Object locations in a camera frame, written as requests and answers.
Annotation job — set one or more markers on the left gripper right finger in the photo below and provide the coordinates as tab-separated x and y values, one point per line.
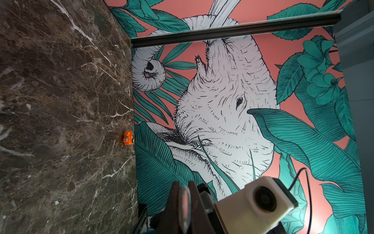
200	223

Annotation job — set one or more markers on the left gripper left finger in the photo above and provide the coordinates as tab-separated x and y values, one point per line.
169	222

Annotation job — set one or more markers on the orange toy car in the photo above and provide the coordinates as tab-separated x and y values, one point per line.
128	138

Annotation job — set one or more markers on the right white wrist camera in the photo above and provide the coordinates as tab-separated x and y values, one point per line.
257	208

